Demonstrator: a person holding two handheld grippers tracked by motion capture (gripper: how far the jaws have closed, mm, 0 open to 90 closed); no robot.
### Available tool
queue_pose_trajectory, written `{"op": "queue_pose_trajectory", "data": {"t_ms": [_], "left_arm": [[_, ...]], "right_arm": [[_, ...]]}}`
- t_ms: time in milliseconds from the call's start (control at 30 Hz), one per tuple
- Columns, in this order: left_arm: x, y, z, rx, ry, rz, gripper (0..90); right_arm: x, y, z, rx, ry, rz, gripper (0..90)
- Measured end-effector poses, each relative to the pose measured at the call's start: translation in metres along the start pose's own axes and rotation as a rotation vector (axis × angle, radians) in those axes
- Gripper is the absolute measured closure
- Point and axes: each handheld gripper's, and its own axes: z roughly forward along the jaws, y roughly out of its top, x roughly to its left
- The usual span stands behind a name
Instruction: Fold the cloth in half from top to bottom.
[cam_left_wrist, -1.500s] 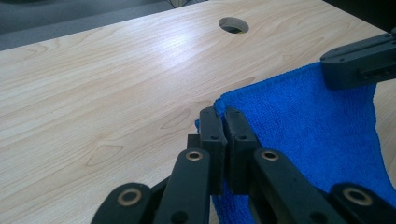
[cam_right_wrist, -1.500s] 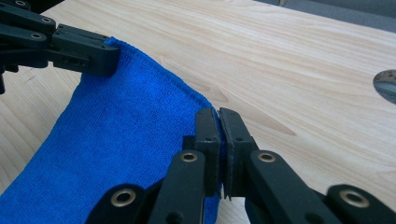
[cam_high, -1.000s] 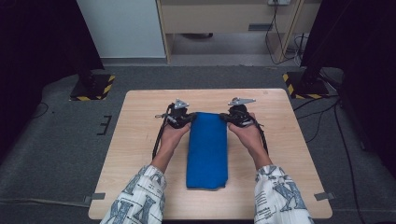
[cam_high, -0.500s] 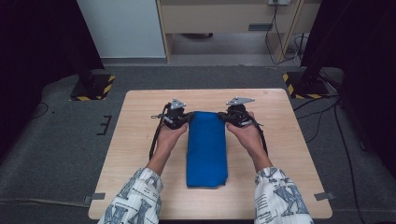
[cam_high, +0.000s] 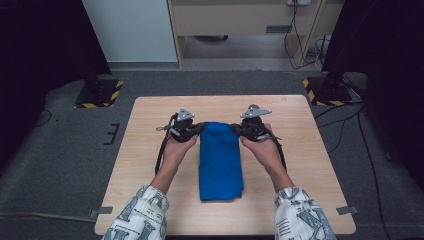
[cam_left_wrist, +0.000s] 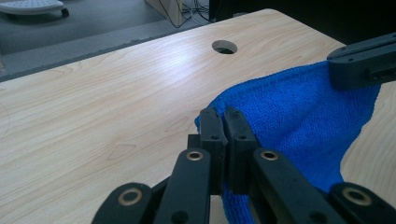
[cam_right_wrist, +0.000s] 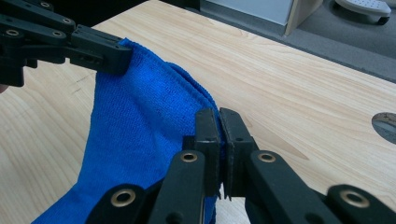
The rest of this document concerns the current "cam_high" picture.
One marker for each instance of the grey cabinet label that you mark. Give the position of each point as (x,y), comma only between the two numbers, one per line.
(278,29)

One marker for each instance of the person's left hand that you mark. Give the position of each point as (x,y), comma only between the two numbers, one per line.
(175,155)

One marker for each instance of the white power strip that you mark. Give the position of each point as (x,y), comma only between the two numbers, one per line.
(299,2)

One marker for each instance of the black striped stand base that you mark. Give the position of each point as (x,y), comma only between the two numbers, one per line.
(328,93)
(98,95)

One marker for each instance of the white panel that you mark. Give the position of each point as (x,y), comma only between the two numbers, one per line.
(130,30)

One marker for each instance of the wooden cabinet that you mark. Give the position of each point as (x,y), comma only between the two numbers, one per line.
(233,18)

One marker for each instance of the person's right hand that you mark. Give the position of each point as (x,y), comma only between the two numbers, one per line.
(265,153)

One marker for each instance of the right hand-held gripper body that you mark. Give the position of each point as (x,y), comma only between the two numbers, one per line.
(255,128)

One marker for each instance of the grey tape piece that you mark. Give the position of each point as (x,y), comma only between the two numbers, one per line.
(347,210)
(101,211)

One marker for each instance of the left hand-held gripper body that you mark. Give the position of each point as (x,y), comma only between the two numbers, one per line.
(181,130)

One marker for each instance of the blue cloth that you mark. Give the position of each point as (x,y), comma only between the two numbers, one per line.
(220,163)

